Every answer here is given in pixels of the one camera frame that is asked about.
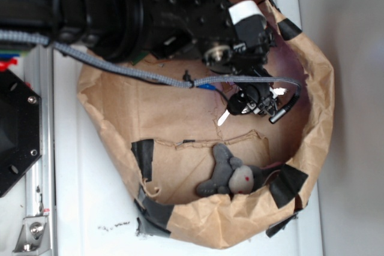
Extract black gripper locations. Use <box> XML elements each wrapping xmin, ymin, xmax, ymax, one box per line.
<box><xmin>203</xmin><ymin>0</ymin><xmax>293</xmax><ymax>124</ymax></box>

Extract silver key bunch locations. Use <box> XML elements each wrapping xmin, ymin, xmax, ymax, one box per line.
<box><xmin>216</xmin><ymin>86</ymin><xmax>288</xmax><ymax>127</ymax></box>

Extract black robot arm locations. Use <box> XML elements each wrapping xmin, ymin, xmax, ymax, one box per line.
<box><xmin>1</xmin><ymin>0</ymin><xmax>300</xmax><ymax>123</ymax></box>

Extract grey plush mouse toy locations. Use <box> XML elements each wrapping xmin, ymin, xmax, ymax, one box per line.
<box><xmin>196</xmin><ymin>143</ymin><xmax>283</xmax><ymax>197</ymax></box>

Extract brown paper bag bin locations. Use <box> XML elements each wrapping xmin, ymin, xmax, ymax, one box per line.
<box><xmin>77</xmin><ymin>0</ymin><xmax>334</xmax><ymax>249</ymax></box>

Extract orange plastic toy carrot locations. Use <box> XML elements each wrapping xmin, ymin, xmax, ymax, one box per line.
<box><xmin>131</xmin><ymin>50</ymin><xmax>149</xmax><ymax>65</ymax></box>

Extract grey braided cable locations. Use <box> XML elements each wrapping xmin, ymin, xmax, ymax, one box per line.
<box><xmin>0</xmin><ymin>29</ymin><xmax>302</xmax><ymax>116</ymax></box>

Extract aluminium extrusion rail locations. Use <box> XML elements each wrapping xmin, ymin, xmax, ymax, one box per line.
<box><xmin>24</xmin><ymin>47</ymin><xmax>58</xmax><ymax>255</ymax></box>

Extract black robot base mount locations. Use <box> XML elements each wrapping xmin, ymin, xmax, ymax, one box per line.
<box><xmin>1</xmin><ymin>70</ymin><xmax>41</xmax><ymax>197</ymax></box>

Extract silver corner bracket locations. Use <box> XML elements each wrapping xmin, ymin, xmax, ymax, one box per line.
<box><xmin>12</xmin><ymin>216</ymin><xmax>50</xmax><ymax>255</ymax></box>

